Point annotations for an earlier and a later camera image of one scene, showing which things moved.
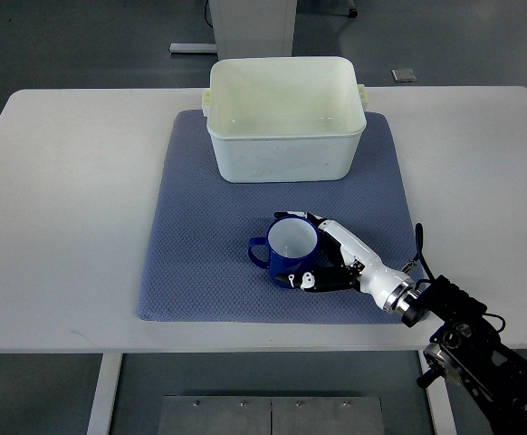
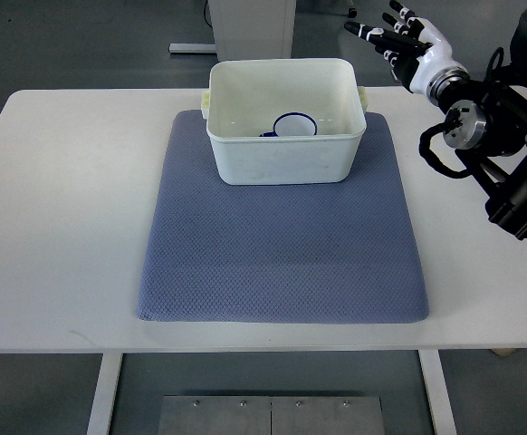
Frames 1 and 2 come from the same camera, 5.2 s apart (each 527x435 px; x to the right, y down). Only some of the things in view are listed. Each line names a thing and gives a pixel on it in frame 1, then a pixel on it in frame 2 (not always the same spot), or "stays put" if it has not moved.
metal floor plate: x=272 y=415 stays put
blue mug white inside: x=292 y=246 → x=292 y=124
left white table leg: x=110 y=367 stays put
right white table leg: x=439 y=403 stays put
